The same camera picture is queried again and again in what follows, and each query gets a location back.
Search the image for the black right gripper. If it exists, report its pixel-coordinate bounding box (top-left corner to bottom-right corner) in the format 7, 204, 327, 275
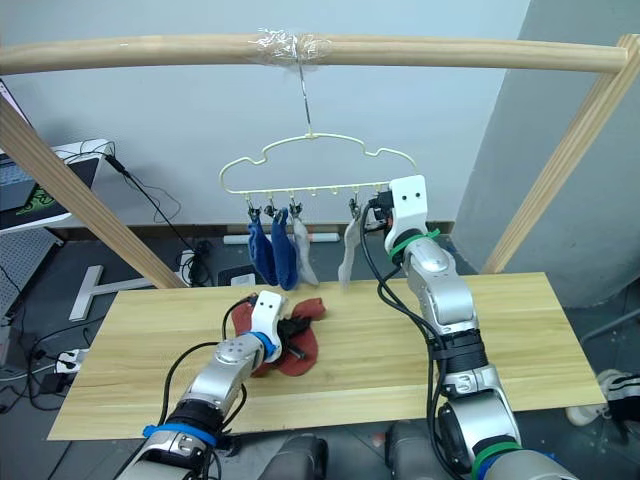
368, 187, 397, 232

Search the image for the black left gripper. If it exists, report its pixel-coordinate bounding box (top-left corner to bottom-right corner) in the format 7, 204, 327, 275
277, 317, 315, 362

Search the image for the red sock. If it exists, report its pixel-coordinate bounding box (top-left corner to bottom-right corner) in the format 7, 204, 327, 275
228, 297, 327, 351
249, 324, 320, 380

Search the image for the cream clip hanger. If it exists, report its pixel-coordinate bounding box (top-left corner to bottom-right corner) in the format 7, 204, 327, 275
218, 62, 417, 197

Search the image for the grey sock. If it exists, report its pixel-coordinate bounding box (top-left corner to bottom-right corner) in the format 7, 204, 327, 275
291, 215, 320, 288
337, 213, 363, 292

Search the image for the blue sock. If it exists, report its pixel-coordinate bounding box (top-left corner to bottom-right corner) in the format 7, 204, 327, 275
247, 219, 278, 286
269, 207, 300, 292

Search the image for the black box with label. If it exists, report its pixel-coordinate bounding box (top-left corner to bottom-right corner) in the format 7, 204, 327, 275
218, 263, 264, 288

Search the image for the dark rounded shape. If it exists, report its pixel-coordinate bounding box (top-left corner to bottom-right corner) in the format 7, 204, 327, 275
263, 432, 330, 480
386, 421, 444, 480

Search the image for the clear tape wrap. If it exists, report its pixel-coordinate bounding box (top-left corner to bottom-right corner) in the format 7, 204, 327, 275
248, 27, 335, 79

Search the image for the white floor power strip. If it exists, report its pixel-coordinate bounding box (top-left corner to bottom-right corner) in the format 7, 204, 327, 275
53, 347, 91, 375

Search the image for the grey metal bar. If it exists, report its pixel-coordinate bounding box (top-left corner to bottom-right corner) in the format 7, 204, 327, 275
579, 305, 640, 346

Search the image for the wooden horizontal rod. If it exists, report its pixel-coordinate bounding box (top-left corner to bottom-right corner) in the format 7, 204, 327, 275
0, 32, 629, 77

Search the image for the grey perforated board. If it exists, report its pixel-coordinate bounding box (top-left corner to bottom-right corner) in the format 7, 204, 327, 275
0, 228, 65, 319

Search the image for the white side table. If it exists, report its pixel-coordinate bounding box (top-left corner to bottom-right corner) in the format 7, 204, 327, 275
0, 138, 114, 236

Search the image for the white and black shoe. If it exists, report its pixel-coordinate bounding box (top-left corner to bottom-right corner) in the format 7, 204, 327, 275
564, 368, 640, 427

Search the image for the laptop with green logo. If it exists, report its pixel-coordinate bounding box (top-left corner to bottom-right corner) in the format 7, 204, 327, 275
0, 152, 74, 224

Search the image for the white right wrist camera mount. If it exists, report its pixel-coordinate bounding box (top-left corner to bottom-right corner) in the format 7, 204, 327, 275
388, 174, 429, 244

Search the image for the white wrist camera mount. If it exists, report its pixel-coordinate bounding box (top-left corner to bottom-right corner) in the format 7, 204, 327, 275
248, 291, 290, 365
388, 174, 429, 244

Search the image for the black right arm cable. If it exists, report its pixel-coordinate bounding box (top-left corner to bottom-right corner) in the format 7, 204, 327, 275
360, 198, 474, 476

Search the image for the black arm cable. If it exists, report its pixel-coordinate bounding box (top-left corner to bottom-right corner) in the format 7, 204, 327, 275
159, 294, 261, 436
360, 198, 474, 476

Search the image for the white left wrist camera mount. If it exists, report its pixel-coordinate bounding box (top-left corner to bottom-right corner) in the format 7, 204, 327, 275
248, 291, 290, 365

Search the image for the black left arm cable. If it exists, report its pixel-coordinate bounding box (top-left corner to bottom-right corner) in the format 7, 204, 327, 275
159, 294, 261, 436

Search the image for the slanted wooden post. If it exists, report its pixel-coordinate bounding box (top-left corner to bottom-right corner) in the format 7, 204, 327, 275
481, 33, 640, 275
0, 92, 187, 290

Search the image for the white T-shaped metal bracket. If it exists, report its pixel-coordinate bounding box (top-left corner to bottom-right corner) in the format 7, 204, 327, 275
68, 264, 154, 322

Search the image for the black wall cable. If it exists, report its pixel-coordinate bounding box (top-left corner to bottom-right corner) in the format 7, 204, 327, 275
102, 152, 204, 261

